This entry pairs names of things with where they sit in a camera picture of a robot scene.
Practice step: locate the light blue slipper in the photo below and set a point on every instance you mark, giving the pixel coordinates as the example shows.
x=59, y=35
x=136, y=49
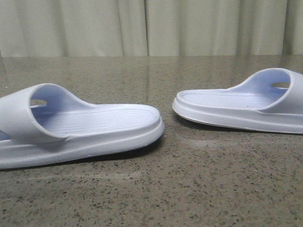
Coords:
x=46, y=124
x=269, y=100

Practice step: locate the white pleated curtain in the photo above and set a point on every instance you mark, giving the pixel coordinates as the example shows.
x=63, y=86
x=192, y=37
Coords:
x=49, y=28

